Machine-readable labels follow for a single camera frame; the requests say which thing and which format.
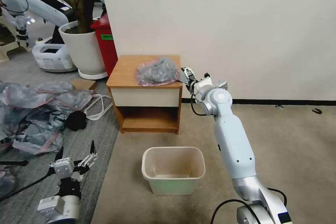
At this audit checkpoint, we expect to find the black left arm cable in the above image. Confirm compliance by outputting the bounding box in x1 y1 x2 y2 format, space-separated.
0 173 59 201

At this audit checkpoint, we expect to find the beige plastic trash can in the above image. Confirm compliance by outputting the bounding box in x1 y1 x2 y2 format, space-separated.
141 146 206 196

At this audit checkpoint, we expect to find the brown potted tree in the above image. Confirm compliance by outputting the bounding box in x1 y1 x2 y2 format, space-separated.
25 0 100 34

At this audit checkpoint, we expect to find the red plastic bin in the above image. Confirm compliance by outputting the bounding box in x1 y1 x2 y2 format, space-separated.
90 12 119 78

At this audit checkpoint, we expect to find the white plant pot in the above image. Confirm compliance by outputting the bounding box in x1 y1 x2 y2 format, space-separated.
58 21 107 75

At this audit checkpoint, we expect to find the cream nightstand drawer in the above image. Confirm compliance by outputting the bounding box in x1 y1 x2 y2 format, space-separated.
110 86 181 108

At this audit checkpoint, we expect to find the black fuzzy object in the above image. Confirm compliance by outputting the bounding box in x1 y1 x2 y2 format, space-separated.
65 111 88 132

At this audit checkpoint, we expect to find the wooden nightstand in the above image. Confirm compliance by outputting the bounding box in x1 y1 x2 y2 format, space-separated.
106 55 183 135

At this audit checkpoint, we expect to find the brown cardboard piece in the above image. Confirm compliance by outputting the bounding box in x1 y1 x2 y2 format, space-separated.
71 77 97 91

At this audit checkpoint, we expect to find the white pot saucer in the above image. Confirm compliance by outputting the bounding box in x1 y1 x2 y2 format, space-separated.
78 69 109 80

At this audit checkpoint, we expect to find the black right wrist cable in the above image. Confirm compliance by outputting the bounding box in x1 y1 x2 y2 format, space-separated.
190 90 216 117

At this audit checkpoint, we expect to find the black right arm base cable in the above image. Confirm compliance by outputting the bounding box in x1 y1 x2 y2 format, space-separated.
211 187 288 224

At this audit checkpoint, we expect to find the grey garbage bag with pink trim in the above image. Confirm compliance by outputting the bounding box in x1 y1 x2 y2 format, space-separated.
0 108 65 156
2 82 94 112

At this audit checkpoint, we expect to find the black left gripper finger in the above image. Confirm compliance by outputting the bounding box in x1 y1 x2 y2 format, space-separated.
78 140 99 175
49 146 65 169

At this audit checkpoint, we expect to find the black rod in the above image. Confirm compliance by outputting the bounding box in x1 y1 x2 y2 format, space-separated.
0 159 29 167

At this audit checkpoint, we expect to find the beige step stool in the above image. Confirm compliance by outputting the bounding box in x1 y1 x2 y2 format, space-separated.
0 41 22 63

